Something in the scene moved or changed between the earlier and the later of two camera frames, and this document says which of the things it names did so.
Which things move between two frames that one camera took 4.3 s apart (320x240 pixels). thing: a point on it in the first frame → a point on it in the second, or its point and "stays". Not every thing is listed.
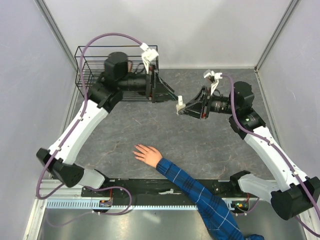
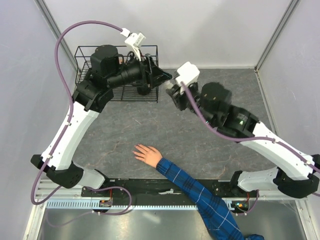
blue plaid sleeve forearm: x=217 y=221 stays
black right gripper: x=200 y=109 → x=178 y=93
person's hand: x=148 y=154 stays
